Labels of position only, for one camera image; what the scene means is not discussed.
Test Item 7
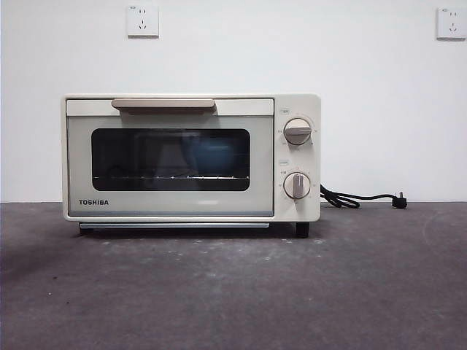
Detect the blue ribbed bowl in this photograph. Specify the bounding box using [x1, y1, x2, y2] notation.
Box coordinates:
[193, 136, 236, 176]

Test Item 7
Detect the beige oven door handle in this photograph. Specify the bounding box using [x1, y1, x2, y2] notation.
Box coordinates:
[111, 97, 216, 115]

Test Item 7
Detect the cream glass oven door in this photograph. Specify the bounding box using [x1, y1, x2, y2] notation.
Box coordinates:
[66, 97, 275, 219]

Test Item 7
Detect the cream Toshiba toaster oven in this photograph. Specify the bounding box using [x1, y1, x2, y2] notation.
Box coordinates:
[62, 93, 322, 231]

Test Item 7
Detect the beige timer knob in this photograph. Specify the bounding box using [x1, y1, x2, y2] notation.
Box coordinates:
[284, 171, 312, 201]

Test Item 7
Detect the beige temperature knob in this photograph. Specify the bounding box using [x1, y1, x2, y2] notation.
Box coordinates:
[284, 117, 314, 146]

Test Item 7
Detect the silver crumb tray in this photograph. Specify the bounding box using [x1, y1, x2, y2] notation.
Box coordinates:
[79, 222, 270, 230]

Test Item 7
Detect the metal wire oven rack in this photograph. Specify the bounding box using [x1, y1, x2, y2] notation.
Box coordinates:
[93, 174, 250, 181]

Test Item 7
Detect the black power cable with plug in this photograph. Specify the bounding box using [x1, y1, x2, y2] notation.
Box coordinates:
[320, 184, 409, 211]

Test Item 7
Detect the white wall socket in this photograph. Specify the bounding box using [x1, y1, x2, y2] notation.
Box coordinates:
[436, 6, 467, 41]
[126, 4, 160, 39]

